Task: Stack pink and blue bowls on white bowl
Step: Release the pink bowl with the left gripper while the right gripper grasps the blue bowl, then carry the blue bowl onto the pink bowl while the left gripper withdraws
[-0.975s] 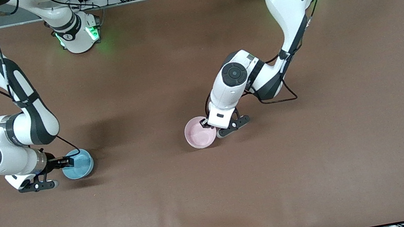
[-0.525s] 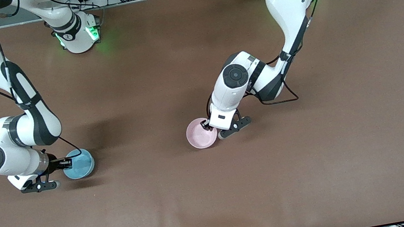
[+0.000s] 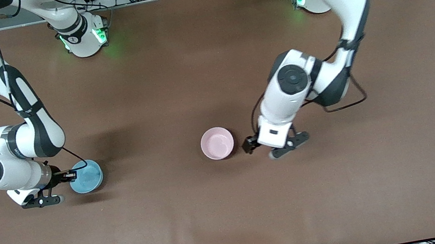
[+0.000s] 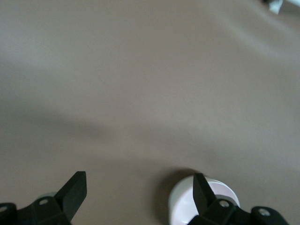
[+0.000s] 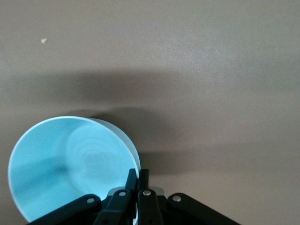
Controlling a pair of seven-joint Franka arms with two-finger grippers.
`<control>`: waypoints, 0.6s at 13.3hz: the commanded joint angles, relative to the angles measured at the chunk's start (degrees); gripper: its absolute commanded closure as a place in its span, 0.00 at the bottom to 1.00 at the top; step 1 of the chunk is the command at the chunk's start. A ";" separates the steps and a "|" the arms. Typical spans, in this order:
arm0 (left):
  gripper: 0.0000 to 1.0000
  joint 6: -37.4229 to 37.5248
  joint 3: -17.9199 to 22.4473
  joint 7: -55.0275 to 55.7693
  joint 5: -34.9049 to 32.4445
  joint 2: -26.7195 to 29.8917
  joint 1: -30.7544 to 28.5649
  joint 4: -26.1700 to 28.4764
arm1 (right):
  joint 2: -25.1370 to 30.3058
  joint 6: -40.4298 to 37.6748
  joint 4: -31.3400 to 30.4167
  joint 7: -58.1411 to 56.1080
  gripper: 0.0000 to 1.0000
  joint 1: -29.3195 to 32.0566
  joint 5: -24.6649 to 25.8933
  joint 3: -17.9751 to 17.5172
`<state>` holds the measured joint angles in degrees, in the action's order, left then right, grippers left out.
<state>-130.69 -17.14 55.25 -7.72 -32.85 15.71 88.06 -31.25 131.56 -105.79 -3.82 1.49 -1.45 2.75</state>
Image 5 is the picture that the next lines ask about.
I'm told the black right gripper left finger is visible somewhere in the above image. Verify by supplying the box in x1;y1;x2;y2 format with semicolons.
24;167;138;225

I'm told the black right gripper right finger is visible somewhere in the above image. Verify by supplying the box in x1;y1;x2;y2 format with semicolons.
136;168;243;225

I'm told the light blue bowl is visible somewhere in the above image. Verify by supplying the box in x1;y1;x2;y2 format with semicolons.
7;115;142;225

